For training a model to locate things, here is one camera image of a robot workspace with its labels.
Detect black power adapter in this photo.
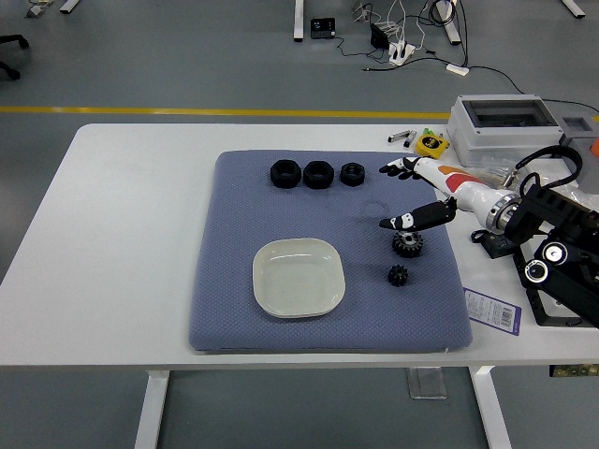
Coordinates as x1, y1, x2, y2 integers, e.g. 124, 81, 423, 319
369, 22, 390, 50

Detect blue-grey quilted mat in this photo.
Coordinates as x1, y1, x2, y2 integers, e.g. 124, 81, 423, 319
187, 149, 474, 355

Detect large black gear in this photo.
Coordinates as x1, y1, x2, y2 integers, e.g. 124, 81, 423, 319
391, 229, 425, 259

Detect dark terminal strip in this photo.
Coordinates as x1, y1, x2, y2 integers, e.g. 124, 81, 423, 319
548, 364, 599, 378

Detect black device with screen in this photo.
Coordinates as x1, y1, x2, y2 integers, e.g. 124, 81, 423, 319
310, 17, 337, 40

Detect white square dish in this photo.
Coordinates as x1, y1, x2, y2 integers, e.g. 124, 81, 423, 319
252, 237, 346, 320

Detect clear plastic bag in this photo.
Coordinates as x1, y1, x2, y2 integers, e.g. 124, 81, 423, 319
467, 158, 520, 188

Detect grey enclosure with clear lid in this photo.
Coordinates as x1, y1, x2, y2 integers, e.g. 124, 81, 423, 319
446, 94, 565, 168

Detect white card with purple edge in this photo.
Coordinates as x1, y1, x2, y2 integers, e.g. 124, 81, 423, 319
462, 287, 522, 337

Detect small black gear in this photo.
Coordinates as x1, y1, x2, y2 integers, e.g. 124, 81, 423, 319
387, 264, 410, 288

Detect small black hex nut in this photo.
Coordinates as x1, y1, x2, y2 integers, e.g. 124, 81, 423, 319
340, 162, 366, 187

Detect large black hex nut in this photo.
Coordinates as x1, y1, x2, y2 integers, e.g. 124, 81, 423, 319
270, 159, 301, 189
302, 160, 335, 190

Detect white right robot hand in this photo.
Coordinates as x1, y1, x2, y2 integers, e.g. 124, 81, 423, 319
378, 157, 504, 231

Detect black display module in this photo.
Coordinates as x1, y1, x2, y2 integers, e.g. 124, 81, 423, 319
471, 228, 516, 260

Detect black floor cable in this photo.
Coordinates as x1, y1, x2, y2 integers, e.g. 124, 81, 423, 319
467, 65, 599, 118

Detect yellow tape measure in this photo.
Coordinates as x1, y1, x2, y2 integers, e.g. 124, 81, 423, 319
415, 133, 450, 159

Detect clear plastic holder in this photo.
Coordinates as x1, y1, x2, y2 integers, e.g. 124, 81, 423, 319
405, 368, 448, 400

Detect black office chair base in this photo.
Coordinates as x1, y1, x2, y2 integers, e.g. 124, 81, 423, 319
0, 35, 30, 80

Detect small grey box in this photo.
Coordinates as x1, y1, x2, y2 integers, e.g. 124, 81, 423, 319
556, 114, 599, 153

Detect white power strip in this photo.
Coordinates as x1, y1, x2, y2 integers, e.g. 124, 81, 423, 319
387, 40, 416, 65

